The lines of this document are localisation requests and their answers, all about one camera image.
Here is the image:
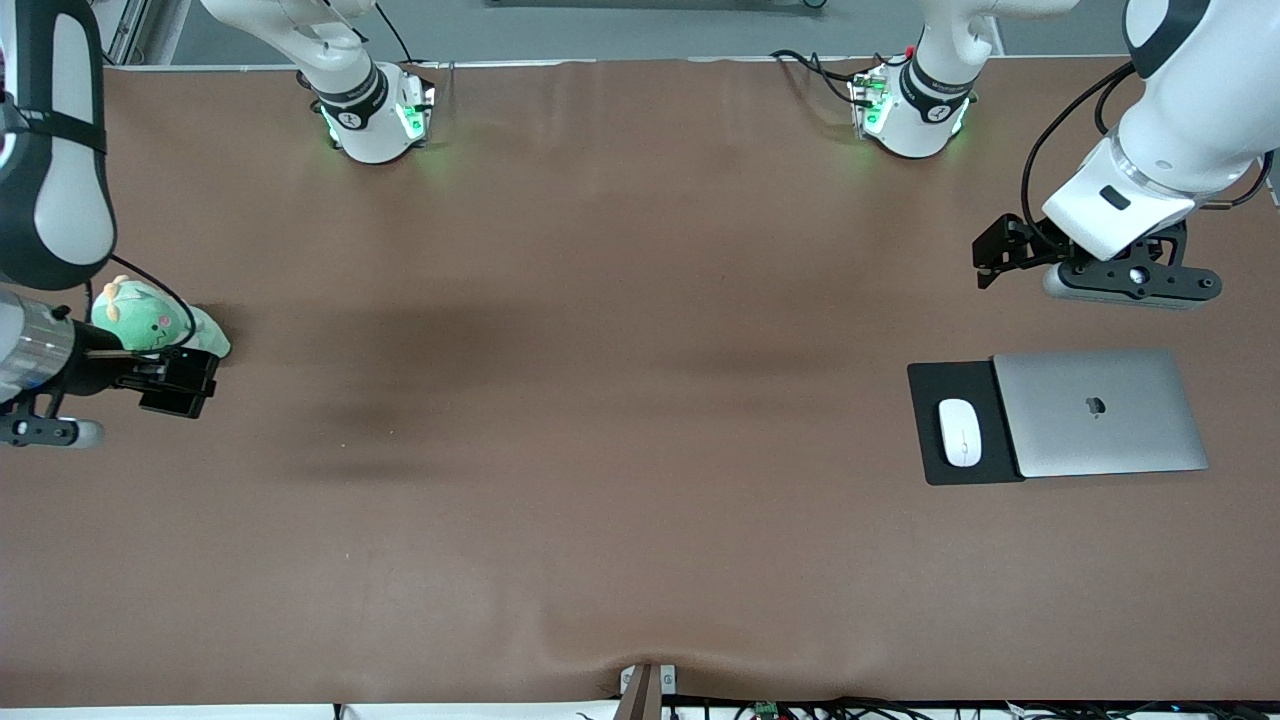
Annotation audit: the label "black right base cable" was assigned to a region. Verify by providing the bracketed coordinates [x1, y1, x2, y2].
[375, 0, 446, 96]

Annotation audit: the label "white computer mouse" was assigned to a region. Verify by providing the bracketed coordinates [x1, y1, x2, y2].
[938, 398, 983, 468]

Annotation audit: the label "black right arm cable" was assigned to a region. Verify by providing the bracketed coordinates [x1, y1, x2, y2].
[108, 255, 198, 351]

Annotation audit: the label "aluminium frame post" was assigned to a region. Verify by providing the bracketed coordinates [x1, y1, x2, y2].
[100, 0, 151, 69]

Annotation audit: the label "black left base cables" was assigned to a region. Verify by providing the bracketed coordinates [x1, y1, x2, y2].
[770, 48, 916, 106]

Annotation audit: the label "green plush dinosaur toy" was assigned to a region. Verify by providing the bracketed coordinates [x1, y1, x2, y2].
[92, 275, 232, 361]

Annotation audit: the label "black mouse pad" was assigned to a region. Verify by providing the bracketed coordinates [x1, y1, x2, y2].
[907, 360, 1026, 487]

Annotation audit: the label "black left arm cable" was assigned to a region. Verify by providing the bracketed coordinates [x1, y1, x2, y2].
[1020, 62, 1141, 236]

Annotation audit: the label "silver closed laptop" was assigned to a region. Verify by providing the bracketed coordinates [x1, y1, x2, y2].
[992, 347, 1210, 480]

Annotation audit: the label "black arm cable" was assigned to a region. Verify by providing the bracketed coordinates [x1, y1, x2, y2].
[108, 255, 198, 351]
[1020, 62, 1141, 236]

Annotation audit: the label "metal table edge bracket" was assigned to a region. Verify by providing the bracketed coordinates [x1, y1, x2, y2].
[618, 662, 678, 720]

